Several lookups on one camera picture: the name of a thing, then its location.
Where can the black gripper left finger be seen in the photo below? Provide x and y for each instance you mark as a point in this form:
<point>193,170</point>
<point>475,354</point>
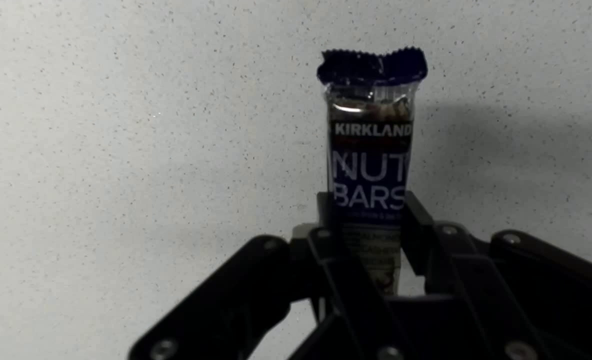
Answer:
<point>268,300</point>

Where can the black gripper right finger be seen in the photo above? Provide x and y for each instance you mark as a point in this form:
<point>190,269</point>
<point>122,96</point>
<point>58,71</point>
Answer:
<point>508,292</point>

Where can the blue nut bar wrapper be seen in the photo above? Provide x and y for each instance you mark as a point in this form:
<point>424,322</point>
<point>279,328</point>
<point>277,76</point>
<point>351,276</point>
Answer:
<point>368,147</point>

